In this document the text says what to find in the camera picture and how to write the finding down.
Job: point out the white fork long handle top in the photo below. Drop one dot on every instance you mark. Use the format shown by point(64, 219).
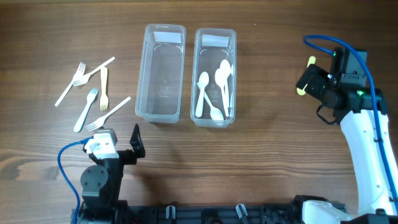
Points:
point(84, 79)

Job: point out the clear plastic container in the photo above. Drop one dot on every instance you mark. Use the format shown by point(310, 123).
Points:
point(214, 78)
point(160, 82)

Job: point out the left clear plastic container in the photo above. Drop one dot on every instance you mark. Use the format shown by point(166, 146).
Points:
point(160, 82)

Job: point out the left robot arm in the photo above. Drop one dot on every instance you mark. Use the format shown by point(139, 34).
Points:
point(102, 182)

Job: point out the white fork thick handle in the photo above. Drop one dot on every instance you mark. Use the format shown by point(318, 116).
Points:
point(89, 100)

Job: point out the right clear plastic container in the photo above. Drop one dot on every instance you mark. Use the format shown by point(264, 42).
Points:
point(214, 78)

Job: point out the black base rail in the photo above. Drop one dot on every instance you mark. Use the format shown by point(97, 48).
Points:
point(267, 213)

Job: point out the yellow plastic fork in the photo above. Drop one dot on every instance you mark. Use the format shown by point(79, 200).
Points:
point(104, 100)

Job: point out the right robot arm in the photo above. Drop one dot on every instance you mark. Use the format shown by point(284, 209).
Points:
point(363, 120)

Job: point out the white spoon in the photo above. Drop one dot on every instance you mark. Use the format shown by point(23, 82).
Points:
point(220, 81)
point(226, 68)
point(215, 113)

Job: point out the yellow plastic spoon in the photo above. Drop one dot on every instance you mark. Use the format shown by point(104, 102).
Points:
point(311, 60)

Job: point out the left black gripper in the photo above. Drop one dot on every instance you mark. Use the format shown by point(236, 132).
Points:
point(125, 156)

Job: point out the white spoon horizontal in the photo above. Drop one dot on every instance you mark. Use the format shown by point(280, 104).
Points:
point(202, 83)

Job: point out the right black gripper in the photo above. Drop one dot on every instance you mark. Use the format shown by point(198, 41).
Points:
point(311, 79)

